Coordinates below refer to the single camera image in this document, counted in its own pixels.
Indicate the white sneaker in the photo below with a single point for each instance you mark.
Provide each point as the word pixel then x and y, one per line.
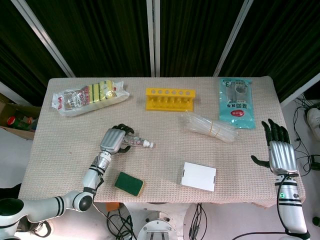
pixel 314 120

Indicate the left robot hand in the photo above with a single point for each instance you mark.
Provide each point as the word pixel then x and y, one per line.
pixel 113 140

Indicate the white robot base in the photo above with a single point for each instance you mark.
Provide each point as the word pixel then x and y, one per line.
pixel 157 225

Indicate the yellow test tube rack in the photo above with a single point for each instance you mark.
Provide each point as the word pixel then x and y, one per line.
pixel 170 99

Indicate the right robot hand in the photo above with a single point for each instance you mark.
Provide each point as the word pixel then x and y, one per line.
pixel 282 156

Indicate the orange block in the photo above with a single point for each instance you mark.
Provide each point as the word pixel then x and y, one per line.
pixel 112 206

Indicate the white cardboard box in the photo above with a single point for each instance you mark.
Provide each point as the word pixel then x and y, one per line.
pixel 198 176

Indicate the cardboard box with cans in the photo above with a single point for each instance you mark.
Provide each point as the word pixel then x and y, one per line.
pixel 17 120

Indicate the clear plastic tube with pink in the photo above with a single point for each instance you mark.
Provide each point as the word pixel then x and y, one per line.
pixel 140 141

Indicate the bagged pack of sponges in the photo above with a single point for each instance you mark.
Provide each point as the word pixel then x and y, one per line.
pixel 92 97

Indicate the bundle of clear test tubes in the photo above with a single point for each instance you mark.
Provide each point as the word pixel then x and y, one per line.
pixel 210 127

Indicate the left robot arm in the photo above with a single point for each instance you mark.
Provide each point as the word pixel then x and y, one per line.
pixel 62 195

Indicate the teal cloth package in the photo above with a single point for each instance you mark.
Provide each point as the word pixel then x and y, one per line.
pixel 237 103

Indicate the green yellow sponge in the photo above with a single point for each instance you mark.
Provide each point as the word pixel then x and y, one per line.
pixel 129 184

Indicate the beige woven tablecloth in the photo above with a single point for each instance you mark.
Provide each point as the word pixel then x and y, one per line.
pixel 160 155

